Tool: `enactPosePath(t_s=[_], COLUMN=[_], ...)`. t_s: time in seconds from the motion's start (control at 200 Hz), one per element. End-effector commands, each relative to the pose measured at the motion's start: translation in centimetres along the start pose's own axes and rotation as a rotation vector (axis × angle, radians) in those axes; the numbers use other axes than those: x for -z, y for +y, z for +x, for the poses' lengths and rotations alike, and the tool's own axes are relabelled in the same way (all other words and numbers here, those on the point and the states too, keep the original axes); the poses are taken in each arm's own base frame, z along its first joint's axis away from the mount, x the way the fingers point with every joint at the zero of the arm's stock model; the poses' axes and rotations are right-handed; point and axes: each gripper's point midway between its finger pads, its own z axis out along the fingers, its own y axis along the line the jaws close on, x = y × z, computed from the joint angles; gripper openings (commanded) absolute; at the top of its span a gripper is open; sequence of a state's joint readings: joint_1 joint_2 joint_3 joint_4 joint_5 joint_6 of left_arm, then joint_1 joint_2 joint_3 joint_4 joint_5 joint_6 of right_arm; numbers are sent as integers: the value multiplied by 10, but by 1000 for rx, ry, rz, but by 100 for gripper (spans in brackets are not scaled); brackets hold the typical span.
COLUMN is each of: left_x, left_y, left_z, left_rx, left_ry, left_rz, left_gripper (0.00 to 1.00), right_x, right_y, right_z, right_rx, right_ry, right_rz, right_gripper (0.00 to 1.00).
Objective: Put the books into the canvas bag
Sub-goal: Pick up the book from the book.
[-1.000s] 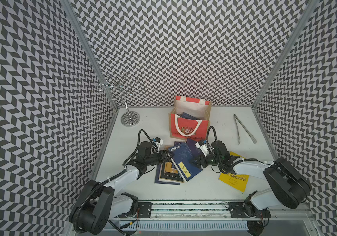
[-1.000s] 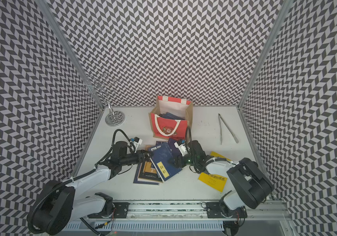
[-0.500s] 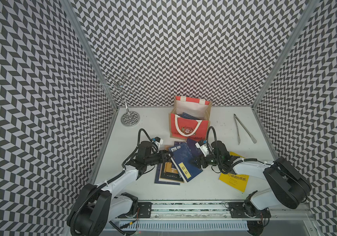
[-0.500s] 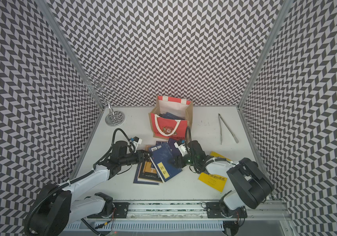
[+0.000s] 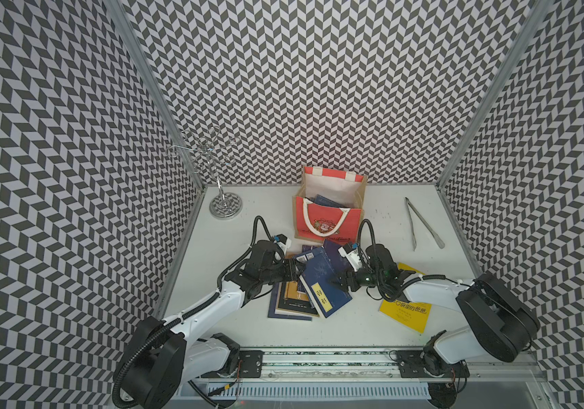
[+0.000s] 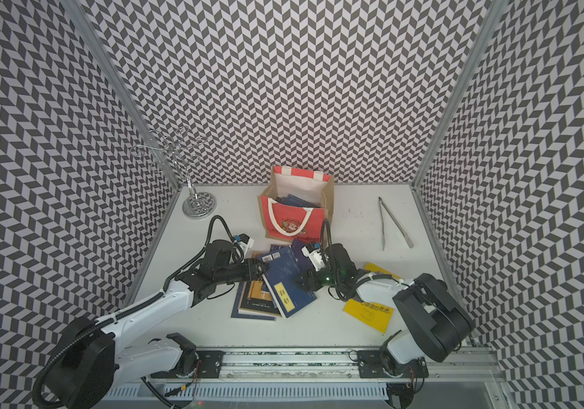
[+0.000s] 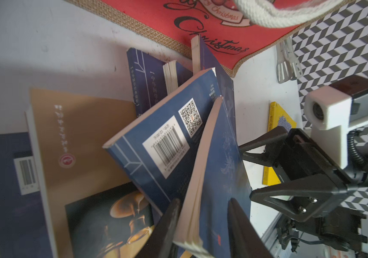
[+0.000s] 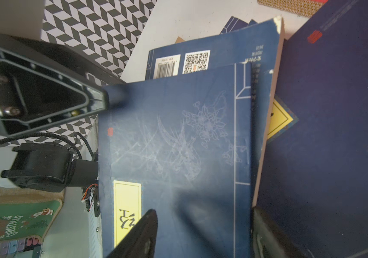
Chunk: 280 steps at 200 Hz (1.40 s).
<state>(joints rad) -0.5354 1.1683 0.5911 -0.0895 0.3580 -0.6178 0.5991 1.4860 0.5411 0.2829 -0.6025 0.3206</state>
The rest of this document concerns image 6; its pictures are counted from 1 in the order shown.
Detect blue book yellow label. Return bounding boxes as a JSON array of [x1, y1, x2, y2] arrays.
[[257, 247, 317, 319]]

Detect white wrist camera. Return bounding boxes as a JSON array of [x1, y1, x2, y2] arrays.
[[234, 233, 254, 257], [302, 242, 325, 271]]

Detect brown cover book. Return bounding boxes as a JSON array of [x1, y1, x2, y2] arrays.
[[240, 277, 280, 318]]

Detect blue book under brown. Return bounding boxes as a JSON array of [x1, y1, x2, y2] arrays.
[[231, 283, 276, 321]]

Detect blue book text back cover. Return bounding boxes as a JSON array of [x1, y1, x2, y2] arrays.
[[275, 194, 320, 209]]

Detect aluminium corner frame post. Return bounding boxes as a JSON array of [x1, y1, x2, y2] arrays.
[[60, 0, 180, 193]]

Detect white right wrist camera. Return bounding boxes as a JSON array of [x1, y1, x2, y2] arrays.
[[302, 242, 325, 271]]

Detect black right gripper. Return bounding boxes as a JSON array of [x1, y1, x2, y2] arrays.
[[290, 265, 342, 294]]

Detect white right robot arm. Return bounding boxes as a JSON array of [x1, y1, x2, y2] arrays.
[[297, 243, 475, 380]]

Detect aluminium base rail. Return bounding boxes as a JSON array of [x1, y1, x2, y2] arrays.
[[99, 346, 516, 408]]

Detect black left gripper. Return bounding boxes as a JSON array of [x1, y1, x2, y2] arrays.
[[216, 257, 272, 286]]

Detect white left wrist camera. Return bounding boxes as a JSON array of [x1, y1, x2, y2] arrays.
[[234, 233, 254, 257]]

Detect dark blue book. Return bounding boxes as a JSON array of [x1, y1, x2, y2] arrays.
[[270, 238, 319, 272]]

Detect right aluminium corner post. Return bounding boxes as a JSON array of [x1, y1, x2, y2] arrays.
[[411, 0, 509, 190]]

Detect chrome wire jewelry stand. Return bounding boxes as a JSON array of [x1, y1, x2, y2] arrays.
[[129, 126, 217, 219]]

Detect stainless steel kitchen tongs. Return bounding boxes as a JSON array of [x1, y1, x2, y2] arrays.
[[377, 197, 415, 251]]

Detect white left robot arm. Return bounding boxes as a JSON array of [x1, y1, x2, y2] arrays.
[[32, 238, 269, 408]]

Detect yellow book blue illustration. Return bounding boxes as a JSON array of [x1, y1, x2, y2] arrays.
[[343, 262, 406, 334]]

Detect red burlap Christmas bag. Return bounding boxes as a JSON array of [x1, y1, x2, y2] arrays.
[[258, 166, 335, 243]]

